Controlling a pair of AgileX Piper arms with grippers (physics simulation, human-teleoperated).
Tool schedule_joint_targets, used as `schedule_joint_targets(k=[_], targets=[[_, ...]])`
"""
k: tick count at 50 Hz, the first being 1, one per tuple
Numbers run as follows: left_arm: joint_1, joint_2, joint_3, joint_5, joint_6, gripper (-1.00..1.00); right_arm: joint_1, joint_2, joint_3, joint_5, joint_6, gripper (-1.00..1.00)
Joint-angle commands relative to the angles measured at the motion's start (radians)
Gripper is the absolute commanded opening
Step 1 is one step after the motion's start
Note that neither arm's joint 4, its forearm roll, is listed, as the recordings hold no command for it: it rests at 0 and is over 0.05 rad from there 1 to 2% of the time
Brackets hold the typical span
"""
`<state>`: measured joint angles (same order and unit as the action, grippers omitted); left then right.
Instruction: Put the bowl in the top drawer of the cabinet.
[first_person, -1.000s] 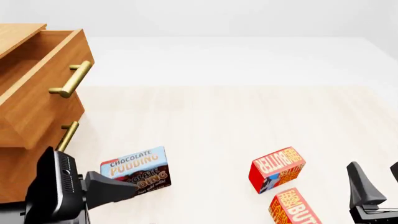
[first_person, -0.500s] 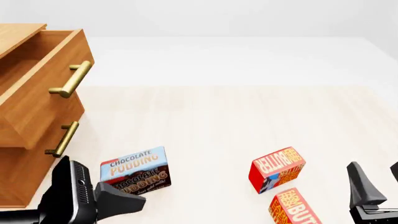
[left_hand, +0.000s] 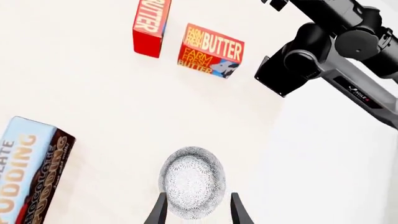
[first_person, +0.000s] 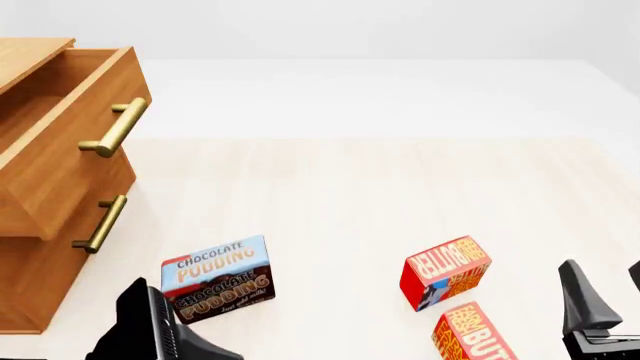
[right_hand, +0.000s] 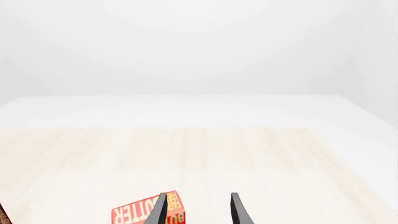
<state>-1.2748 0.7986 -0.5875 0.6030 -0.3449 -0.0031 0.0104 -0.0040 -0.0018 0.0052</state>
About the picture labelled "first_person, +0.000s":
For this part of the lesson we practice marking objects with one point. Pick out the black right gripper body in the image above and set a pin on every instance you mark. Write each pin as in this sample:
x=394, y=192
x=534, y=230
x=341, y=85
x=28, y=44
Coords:
x=607, y=347

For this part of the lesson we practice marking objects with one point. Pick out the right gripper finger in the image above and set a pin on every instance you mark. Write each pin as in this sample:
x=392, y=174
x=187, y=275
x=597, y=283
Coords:
x=636, y=275
x=582, y=303

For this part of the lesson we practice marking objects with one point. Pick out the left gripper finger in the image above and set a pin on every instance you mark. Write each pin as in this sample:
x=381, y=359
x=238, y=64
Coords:
x=200, y=347
x=132, y=326

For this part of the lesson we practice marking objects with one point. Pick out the wooden cabinet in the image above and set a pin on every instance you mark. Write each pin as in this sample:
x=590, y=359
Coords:
x=20, y=285

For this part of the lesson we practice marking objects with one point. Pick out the closed wooden drawer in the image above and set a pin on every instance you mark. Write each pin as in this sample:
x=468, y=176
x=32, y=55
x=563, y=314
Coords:
x=118, y=179

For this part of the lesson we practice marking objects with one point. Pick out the open wooden drawer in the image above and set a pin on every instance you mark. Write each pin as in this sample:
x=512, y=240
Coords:
x=50, y=180

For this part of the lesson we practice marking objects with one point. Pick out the chocolate pudding box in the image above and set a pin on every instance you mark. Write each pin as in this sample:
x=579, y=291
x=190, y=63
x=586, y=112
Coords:
x=220, y=277

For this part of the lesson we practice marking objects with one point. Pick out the red butter box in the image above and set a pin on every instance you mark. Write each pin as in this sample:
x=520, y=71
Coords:
x=442, y=268
x=475, y=333

